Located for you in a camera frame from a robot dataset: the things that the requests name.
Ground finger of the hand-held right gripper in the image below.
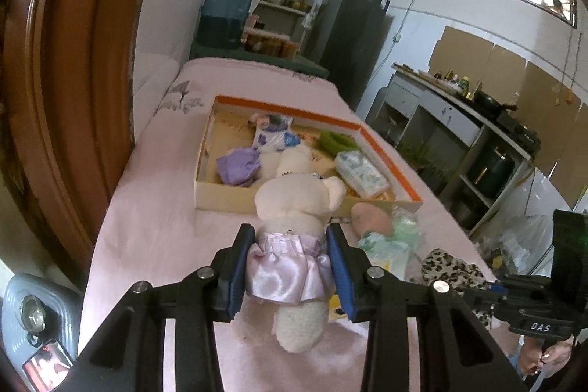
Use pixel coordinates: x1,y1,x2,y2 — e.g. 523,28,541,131
460,283,507,306

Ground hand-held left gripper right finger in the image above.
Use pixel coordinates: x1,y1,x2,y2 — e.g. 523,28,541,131
325,223,529,392

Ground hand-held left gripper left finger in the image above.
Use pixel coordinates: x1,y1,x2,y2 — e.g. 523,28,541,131
76,223,255,392

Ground leopard print slipper sock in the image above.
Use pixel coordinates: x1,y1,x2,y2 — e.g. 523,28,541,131
420,248,494,328

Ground green sponge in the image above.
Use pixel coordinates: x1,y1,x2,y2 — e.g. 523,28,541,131
390,208,421,250

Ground white plush bear pink skirt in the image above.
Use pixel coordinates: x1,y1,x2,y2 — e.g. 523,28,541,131
245,143,347,353

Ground shallow cardboard box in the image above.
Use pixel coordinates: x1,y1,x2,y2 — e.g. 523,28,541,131
195,94,424,215

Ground purple cloth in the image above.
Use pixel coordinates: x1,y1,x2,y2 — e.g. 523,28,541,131
216,146,263,187

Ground green fuzzy cloth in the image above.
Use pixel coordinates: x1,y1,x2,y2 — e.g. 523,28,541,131
318,130,359,157

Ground cartoon printed soft pack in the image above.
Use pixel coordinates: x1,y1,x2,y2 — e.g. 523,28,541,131
250,113,301,151

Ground person's right hand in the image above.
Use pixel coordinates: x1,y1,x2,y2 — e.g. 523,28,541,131
518,336,575,377

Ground pile of plastic bags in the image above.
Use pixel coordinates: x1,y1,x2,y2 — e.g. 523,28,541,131
478,213,556,274

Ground pink printed bed sheet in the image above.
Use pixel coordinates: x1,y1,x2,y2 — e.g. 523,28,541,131
78,58,520,392

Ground dark green pot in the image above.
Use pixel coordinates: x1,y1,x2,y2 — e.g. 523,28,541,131
469,144,516,198

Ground black gas stove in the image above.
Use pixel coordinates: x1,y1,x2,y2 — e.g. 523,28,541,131
498,112,540,152

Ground potted plant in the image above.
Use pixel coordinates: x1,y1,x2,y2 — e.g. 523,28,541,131
397,139,444,178

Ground black wok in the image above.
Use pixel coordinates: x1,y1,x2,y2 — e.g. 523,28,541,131
473,90,517,118

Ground white kitchen counter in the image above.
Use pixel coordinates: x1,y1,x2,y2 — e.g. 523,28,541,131
377,62,543,237

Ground grey electric fan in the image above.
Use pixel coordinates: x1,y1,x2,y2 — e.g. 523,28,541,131
0,273,86,392

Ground row of condiment bottles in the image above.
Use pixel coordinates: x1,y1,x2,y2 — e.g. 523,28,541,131
434,71,475,100

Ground green low table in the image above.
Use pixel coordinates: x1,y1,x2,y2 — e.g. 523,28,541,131
190,40,330,81

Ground dark grey refrigerator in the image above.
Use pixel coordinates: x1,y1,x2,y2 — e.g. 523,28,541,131
305,0,391,110

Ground blue water jug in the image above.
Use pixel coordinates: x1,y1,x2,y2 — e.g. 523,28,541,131
197,0,255,49

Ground cardboard wall panels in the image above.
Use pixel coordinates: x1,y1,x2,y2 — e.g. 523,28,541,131
427,26,588,209

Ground brown wooden door frame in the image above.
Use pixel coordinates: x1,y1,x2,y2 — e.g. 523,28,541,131
0,0,172,278

